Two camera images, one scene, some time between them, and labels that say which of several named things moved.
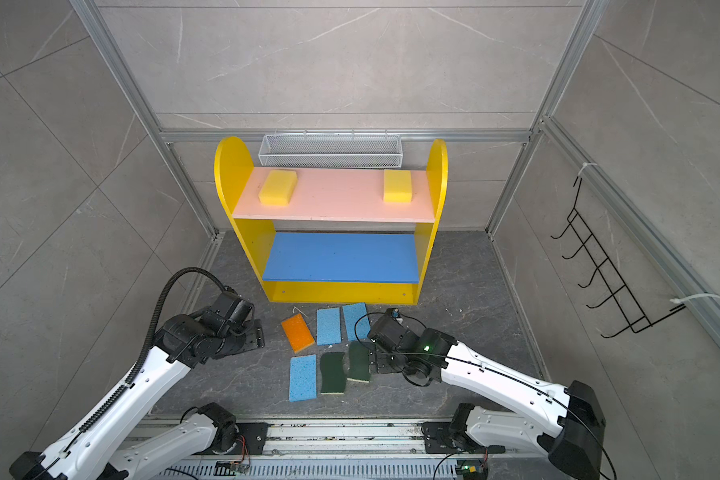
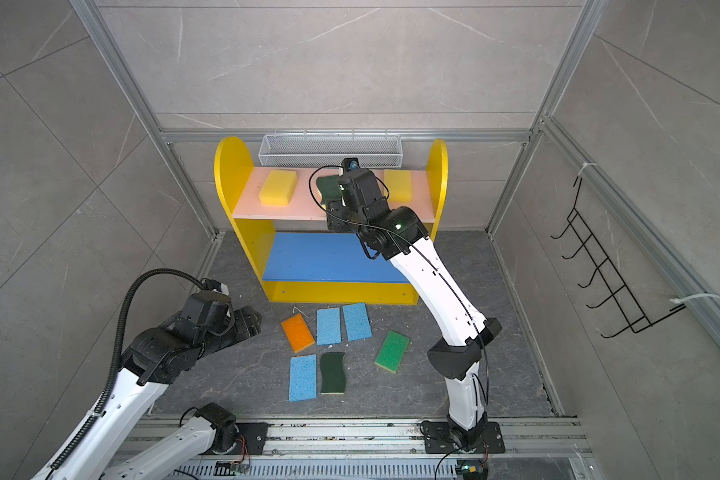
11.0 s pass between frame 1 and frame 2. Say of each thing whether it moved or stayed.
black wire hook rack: stayed
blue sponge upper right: stayed
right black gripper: moved
